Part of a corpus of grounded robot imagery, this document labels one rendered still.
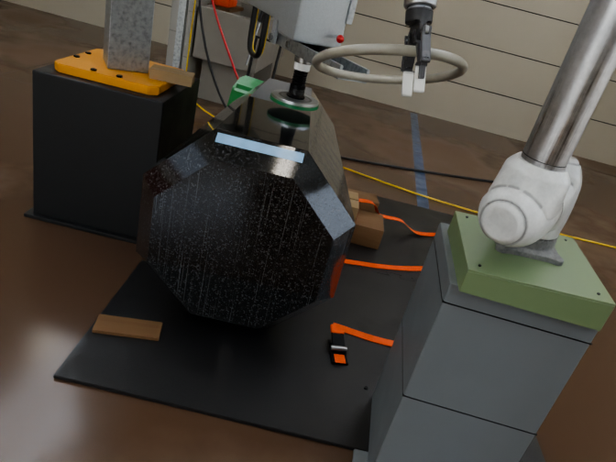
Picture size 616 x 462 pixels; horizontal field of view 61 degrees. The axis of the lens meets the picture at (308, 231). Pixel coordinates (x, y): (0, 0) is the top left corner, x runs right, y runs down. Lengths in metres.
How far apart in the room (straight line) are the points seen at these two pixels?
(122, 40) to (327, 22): 1.00
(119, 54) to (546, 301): 2.13
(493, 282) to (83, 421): 1.32
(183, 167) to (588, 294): 1.35
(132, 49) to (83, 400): 1.60
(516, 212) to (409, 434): 0.81
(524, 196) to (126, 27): 2.01
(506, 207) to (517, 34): 6.15
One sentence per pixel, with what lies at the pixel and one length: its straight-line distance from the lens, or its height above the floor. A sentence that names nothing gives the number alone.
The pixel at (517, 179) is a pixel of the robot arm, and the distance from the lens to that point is 1.28.
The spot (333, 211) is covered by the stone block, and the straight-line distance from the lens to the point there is 1.96.
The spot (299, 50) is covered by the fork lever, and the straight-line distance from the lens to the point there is 2.28.
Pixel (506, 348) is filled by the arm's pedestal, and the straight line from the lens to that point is 1.54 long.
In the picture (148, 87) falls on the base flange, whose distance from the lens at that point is 2.57.
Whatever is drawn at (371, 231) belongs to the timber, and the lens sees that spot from 3.15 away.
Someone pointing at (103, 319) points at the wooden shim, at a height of 0.03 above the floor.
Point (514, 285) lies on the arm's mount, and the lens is 1.40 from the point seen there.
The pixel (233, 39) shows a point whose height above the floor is 0.65.
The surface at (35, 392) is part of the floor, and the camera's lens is 2.02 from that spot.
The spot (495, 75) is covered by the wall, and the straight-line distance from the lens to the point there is 7.35.
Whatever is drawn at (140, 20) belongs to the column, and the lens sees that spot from 2.73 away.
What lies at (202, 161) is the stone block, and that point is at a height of 0.73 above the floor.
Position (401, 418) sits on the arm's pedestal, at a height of 0.31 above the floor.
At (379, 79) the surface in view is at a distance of 1.99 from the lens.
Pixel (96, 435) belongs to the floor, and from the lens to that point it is 1.88.
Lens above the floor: 1.44
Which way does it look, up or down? 27 degrees down
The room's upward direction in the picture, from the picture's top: 15 degrees clockwise
